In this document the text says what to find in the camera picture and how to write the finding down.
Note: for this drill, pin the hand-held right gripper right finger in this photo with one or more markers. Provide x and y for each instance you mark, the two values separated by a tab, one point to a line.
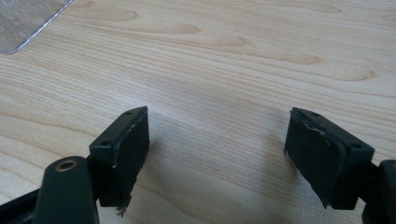
320	161

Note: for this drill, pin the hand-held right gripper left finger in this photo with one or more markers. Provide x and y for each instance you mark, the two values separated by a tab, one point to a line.
124	155

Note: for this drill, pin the clear plastic sheet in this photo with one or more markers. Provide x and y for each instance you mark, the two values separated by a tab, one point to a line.
21	21

